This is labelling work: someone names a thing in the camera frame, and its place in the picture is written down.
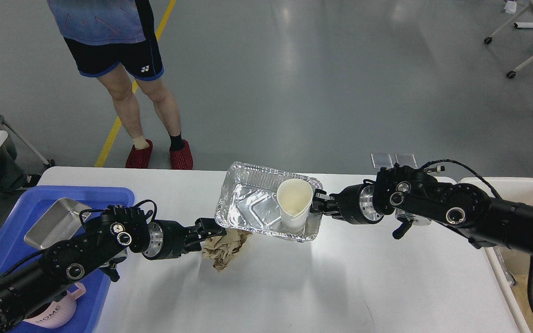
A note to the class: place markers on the seated person at left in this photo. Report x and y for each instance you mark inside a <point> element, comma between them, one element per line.
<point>12,176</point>

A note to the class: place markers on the white paper cup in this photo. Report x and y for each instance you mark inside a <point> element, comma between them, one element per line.
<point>294,197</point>

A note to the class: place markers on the aluminium foil tray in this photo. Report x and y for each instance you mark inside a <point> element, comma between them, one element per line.
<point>248,201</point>

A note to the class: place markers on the blue plastic tray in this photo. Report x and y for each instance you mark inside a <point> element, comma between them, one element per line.
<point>30,206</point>

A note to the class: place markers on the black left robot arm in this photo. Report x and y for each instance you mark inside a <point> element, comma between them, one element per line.
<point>46,275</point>

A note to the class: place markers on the pink home mug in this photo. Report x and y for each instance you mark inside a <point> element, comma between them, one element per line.
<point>57,313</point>

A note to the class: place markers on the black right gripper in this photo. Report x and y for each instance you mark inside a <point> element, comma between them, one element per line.
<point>354,204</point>

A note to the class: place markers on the standing person in shorts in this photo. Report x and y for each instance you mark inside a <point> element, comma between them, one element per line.
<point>114,41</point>

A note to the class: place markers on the left floor outlet plate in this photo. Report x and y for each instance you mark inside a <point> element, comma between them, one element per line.
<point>382,160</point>

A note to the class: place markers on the beige plastic bin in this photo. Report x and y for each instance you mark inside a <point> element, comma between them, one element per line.
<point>514,264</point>

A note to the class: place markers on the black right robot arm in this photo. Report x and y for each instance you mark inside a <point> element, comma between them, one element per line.
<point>485,221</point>

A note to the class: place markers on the brown paper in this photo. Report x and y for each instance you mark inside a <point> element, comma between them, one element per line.
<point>223,249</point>

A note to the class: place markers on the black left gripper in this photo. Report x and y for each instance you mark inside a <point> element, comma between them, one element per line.
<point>170,240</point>

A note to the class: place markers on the stainless steel rectangular container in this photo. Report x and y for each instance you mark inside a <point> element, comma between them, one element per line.
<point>59,222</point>

